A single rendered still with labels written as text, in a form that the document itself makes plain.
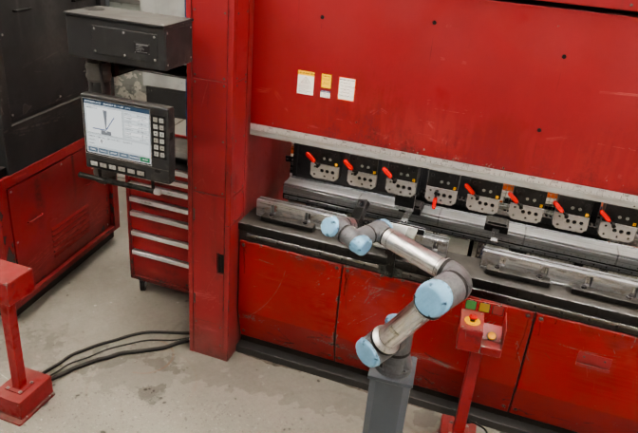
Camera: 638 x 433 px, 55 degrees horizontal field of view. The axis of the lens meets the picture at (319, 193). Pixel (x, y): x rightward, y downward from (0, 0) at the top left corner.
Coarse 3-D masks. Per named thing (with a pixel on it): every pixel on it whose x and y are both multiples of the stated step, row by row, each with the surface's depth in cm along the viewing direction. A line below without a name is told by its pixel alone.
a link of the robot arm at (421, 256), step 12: (372, 228) 232; (384, 228) 233; (384, 240) 231; (396, 240) 228; (408, 240) 226; (396, 252) 228; (408, 252) 224; (420, 252) 222; (432, 252) 222; (420, 264) 221; (432, 264) 218; (444, 264) 215; (456, 264) 214; (468, 276) 209; (468, 288) 206
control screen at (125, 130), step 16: (96, 112) 280; (112, 112) 277; (128, 112) 274; (144, 112) 271; (96, 128) 283; (112, 128) 280; (128, 128) 277; (144, 128) 274; (96, 144) 286; (112, 144) 283; (128, 144) 280; (144, 144) 278; (144, 160) 281
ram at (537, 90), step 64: (256, 0) 295; (320, 0) 285; (384, 0) 276; (448, 0) 267; (256, 64) 307; (320, 64) 296; (384, 64) 286; (448, 64) 276; (512, 64) 267; (576, 64) 259; (320, 128) 309; (384, 128) 298; (448, 128) 287; (512, 128) 278; (576, 128) 268; (576, 192) 278
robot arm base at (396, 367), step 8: (392, 360) 242; (400, 360) 242; (408, 360) 244; (376, 368) 247; (384, 368) 244; (392, 368) 242; (400, 368) 242; (408, 368) 245; (392, 376) 243; (400, 376) 243
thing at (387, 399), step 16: (384, 384) 244; (400, 384) 242; (368, 400) 252; (384, 400) 248; (400, 400) 246; (368, 416) 254; (384, 416) 251; (400, 416) 250; (368, 432) 256; (384, 432) 254; (400, 432) 254
